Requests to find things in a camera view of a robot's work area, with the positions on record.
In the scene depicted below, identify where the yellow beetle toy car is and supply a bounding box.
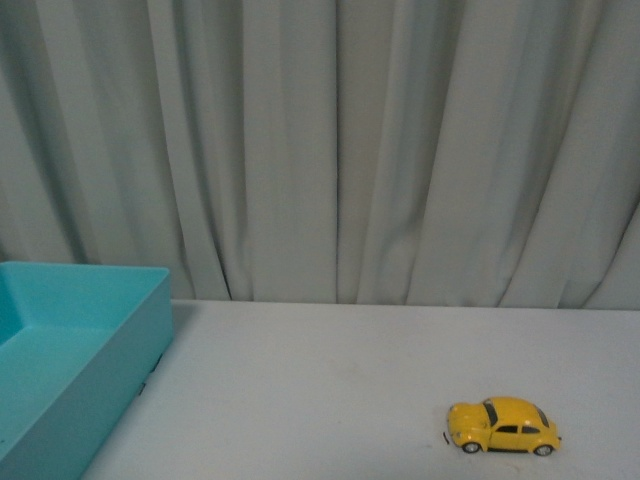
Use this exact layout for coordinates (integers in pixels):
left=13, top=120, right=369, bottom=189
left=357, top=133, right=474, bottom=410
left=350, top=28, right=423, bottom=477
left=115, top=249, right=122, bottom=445
left=447, top=397, right=562, bottom=457

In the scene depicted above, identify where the pale grey-green curtain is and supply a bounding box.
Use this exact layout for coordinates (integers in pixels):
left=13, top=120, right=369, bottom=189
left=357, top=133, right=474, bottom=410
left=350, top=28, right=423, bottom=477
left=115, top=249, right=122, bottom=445
left=1, top=1, right=639, bottom=310

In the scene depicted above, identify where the turquoise plastic storage bin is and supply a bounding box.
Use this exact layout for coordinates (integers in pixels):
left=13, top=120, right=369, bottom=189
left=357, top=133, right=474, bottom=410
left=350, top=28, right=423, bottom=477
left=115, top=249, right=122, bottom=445
left=1, top=262, right=173, bottom=479

